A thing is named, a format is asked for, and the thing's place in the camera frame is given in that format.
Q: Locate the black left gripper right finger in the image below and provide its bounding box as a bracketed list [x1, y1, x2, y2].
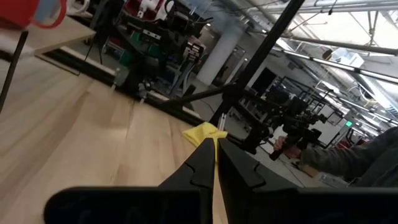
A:
[217, 138, 300, 224]

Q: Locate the rack with red green bins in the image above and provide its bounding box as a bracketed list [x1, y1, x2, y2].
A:
[98, 0, 215, 100]

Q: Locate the wooden shelf with black legs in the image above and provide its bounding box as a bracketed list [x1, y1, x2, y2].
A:
[0, 15, 97, 114]

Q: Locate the black table edge rail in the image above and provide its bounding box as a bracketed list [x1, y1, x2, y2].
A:
[37, 46, 208, 127]

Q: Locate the red mug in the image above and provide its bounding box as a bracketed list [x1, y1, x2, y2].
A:
[0, 0, 68, 30]

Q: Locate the person's hand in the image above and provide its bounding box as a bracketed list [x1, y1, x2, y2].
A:
[273, 136, 303, 160]

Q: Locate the black frame post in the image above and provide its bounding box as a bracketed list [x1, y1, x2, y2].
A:
[209, 0, 307, 127]

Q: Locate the yellow cloth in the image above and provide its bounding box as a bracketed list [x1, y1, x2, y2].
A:
[181, 121, 229, 163]

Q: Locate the person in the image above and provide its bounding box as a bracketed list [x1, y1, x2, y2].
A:
[298, 125, 398, 189]

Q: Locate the white pillar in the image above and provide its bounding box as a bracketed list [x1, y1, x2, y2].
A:
[195, 24, 247, 86]

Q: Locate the light blue cup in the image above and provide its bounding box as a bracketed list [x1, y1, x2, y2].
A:
[33, 0, 61, 24]

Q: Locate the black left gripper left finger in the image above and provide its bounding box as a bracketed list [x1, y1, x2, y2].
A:
[157, 138, 216, 224]

